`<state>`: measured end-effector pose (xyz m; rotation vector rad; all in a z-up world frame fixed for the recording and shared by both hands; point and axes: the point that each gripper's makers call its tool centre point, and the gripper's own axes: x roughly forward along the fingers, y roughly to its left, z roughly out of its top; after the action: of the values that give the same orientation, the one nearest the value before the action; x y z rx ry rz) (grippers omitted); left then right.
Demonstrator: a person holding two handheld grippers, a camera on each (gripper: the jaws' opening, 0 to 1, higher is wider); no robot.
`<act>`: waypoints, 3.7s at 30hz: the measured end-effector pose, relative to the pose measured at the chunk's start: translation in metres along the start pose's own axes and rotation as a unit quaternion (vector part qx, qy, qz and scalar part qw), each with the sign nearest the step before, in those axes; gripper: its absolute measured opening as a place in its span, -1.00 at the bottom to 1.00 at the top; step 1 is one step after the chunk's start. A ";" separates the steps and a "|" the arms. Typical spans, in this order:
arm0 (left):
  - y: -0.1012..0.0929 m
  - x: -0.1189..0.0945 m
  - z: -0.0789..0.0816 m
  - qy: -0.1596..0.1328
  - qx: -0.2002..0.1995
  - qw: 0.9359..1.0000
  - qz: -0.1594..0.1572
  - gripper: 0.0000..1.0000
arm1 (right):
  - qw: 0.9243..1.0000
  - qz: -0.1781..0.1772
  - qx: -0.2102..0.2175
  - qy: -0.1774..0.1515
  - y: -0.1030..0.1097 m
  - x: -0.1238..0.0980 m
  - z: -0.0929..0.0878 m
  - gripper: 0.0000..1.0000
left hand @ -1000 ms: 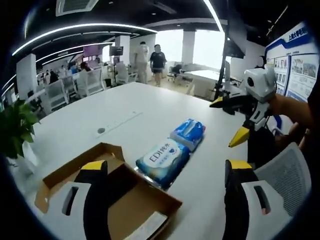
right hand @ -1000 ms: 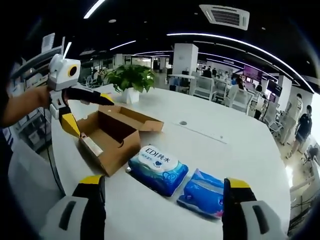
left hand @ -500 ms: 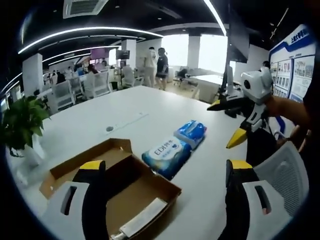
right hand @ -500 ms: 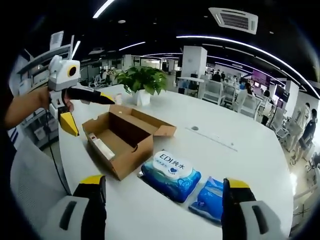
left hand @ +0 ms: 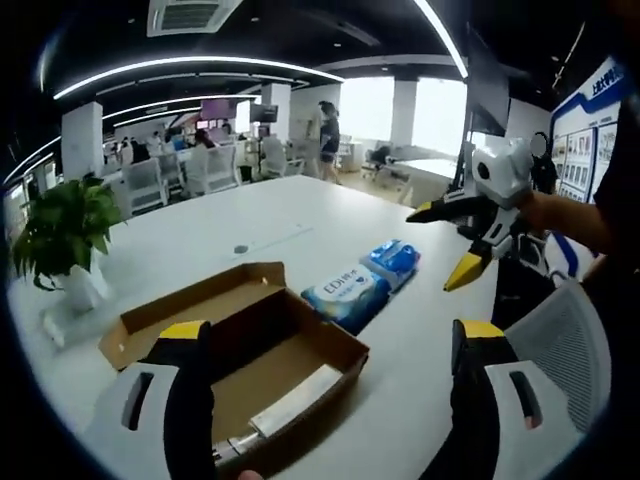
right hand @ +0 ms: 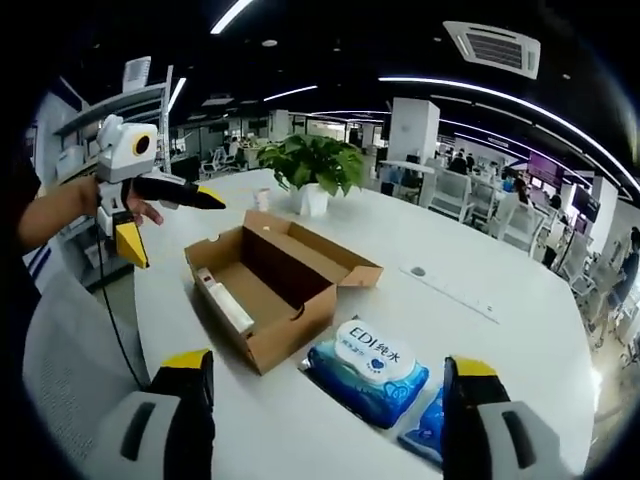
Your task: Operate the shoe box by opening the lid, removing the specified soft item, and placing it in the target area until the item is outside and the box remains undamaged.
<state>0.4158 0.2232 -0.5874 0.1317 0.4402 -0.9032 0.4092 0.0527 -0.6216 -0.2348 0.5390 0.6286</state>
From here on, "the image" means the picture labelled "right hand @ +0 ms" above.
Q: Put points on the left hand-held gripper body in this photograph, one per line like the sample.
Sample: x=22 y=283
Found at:
x=120 y=160

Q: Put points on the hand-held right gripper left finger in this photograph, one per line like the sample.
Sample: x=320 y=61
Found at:
x=190 y=400

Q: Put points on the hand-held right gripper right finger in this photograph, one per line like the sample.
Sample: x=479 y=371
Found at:
x=470 y=415

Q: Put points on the blue tissue pack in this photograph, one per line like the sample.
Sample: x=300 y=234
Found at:
x=427 y=422

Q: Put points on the white pump bottle red label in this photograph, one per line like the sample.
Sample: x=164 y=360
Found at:
x=227 y=305

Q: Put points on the blue wet wipes soft pack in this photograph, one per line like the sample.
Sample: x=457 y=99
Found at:
x=375 y=350

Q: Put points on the brown cardboard shoe box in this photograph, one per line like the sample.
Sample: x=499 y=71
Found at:
x=295 y=330

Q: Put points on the person's left hand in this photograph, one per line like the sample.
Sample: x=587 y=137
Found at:
x=85 y=197

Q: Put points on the black monitor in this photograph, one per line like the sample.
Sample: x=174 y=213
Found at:
x=185 y=169

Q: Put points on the grey metal storage shelf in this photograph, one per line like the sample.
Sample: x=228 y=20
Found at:
x=125 y=100

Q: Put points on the white ceiling light strip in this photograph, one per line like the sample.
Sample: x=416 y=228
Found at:
x=176 y=95
x=450 y=84
x=227 y=17
x=290 y=93

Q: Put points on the white appliance with grille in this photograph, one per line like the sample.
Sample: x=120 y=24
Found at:
x=136 y=75

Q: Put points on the white patterned paper cup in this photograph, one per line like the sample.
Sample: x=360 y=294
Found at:
x=262 y=200

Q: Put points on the person's black shirt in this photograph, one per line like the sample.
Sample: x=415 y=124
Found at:
x=25 y=185

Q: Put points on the white table power strip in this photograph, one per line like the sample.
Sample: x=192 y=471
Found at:
x=450 y=290

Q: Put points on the white mesh office chair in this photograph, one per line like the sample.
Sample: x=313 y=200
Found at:
x=65 y=375

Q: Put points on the green plant in white pot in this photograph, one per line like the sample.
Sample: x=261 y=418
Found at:
x=310 y=160

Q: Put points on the row of white desk chairs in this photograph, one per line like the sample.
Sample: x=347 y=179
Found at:
x=450 y=192

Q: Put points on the white office desk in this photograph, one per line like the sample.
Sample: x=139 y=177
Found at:
x=405 y=165

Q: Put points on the ceiling air conditioner unit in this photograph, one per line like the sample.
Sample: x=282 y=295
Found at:
x=492 y=47

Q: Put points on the blue white wall poster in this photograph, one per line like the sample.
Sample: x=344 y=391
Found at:
x=40 y=260

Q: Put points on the dark wall monitor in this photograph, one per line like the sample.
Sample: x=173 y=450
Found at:
x=585 y=204

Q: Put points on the purple wall screen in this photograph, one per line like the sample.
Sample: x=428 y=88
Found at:
x=545 y=166

